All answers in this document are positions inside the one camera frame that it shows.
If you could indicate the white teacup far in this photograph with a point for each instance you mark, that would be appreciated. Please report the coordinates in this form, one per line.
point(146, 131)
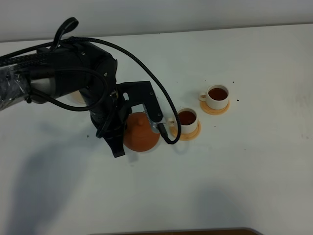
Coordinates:
point(216, 97)

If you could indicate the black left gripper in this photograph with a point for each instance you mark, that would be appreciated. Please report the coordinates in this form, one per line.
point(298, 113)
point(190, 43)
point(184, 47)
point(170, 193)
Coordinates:
point(110, 117)

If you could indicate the white teacup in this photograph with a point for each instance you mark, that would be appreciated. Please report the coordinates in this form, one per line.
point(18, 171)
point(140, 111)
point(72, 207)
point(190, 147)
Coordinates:
point(188, 119)
point(216, 97)

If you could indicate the brown clay teapot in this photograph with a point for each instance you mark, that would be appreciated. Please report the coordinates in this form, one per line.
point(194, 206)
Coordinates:
point(138, 135)

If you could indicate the white teacup near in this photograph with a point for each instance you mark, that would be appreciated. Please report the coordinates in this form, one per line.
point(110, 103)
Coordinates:
point(188, 119)

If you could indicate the orange coaster far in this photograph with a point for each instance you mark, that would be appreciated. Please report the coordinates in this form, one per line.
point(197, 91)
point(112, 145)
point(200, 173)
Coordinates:
point(211, 111)

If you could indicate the orange coaster near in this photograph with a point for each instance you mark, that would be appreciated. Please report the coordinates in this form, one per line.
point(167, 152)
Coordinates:
point(189, 136)

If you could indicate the orange coaster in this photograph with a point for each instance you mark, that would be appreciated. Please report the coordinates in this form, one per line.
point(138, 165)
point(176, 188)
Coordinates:
point(211, 111)
point(189, 136)

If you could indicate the beige round teapot coaster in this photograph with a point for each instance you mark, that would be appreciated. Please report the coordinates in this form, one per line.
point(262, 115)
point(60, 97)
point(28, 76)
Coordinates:
point(77, 97)

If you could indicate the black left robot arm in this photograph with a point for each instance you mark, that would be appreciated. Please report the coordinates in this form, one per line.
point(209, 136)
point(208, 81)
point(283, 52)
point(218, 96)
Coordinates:
point(74, 74)

